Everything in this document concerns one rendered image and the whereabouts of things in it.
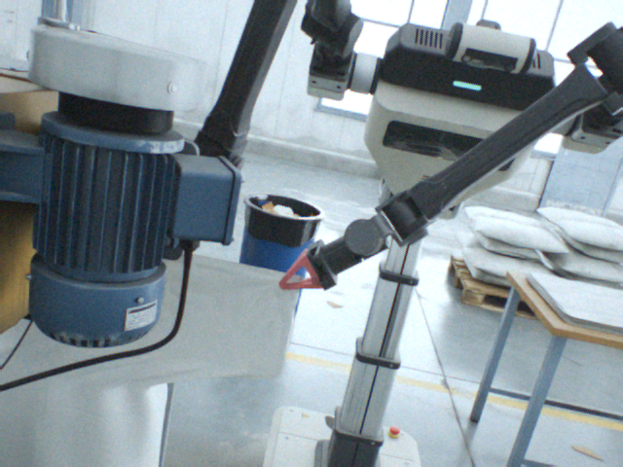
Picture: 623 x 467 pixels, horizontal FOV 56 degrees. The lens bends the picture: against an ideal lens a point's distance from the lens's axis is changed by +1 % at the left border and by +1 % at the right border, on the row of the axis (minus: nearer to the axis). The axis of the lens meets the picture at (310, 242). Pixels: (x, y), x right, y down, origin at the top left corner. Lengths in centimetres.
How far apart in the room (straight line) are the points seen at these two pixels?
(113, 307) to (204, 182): 17
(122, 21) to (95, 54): 899
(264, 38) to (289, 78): 813
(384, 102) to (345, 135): 771
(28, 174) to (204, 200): 18
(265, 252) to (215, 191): 256
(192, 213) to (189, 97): 13
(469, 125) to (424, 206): 40
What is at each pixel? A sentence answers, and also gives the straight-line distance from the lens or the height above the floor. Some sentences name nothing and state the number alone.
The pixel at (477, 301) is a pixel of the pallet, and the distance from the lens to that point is 450.
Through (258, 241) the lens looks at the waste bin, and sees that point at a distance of 323.
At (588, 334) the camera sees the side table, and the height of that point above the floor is 75.
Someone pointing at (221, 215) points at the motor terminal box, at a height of 125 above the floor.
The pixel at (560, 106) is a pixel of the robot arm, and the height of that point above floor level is 145.
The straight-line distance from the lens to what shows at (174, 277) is 107.
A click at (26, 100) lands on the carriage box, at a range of 80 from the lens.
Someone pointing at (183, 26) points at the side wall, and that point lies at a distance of 930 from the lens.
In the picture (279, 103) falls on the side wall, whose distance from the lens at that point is 905.
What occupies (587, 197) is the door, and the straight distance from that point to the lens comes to 980.
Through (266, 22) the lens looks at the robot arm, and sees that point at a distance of 87.
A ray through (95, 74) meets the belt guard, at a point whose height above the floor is 139.
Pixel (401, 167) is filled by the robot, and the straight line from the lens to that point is 143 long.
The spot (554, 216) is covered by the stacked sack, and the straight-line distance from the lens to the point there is 492.
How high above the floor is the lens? 144
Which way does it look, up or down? 17 degrees down
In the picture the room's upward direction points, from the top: 12 degrees clockwise
